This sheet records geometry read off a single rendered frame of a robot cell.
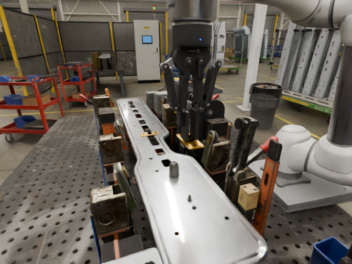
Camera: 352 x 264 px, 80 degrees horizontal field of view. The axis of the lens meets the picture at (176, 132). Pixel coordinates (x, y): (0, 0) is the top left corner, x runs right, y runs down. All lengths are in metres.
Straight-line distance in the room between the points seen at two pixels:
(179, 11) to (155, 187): 0.46
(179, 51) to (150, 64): 7.28
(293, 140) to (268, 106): 2.66
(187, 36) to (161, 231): 0.41
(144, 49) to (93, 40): 1.92
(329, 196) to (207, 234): 0.79
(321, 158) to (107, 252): 0.87
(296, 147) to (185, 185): 0.62
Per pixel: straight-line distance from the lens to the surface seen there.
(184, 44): 0.41
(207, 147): 0.75
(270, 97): 3.66
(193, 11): 0.40
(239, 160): 0.59
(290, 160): 1.12
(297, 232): 1.04
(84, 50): 8.58
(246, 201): 0.56
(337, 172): 1.08
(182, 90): 0.44
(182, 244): 0.50
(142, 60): 7.66
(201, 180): 0.67
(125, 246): 0.54
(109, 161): 0.91
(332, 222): 1.15
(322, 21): 0.86
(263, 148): 0.63
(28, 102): 3.53
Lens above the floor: 1.40
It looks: 24 degrees down
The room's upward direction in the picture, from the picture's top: straight up
